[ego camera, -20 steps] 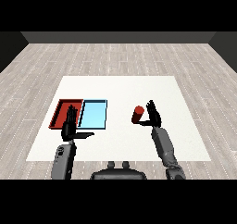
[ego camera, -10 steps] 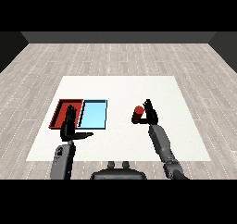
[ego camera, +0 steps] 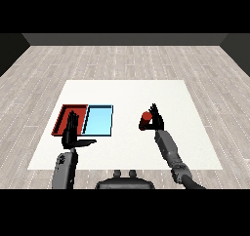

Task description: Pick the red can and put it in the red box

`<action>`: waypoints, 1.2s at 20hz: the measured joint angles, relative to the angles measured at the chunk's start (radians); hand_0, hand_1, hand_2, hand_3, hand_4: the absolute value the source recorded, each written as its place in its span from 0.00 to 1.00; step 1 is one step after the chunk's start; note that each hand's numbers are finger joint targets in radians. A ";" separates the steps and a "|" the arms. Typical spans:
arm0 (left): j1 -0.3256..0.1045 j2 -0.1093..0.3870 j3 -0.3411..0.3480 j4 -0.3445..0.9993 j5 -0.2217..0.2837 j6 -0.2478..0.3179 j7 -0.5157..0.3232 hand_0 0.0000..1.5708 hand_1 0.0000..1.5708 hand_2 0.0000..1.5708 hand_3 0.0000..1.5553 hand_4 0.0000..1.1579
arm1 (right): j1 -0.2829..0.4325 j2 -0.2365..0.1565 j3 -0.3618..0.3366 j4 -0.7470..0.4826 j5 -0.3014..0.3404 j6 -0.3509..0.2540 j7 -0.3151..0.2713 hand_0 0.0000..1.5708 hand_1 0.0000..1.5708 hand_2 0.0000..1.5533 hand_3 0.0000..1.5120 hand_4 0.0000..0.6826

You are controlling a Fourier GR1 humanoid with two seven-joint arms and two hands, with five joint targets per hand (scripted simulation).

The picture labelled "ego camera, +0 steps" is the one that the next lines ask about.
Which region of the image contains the dark grey robot body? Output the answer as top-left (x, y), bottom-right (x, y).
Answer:
top-left (95, 170), bottom-right (156, 190)

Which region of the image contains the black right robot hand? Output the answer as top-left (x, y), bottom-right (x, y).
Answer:
top-left (146, 102), bottom-right (165, 133)

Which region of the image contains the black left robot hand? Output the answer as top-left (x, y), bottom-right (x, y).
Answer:
top-left (61, 110), bottom-right (98, 150)

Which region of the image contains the light blue shallow open box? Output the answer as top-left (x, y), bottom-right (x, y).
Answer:
top-left (80, 104), bottom-right (114, 138)

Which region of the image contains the red shallow open box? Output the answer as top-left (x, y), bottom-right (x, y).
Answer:
top-left (51, 103), bottom-right (90, 138)

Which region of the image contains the red can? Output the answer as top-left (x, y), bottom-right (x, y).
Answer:
top-left (138, 111), bottom-right (153, 132)

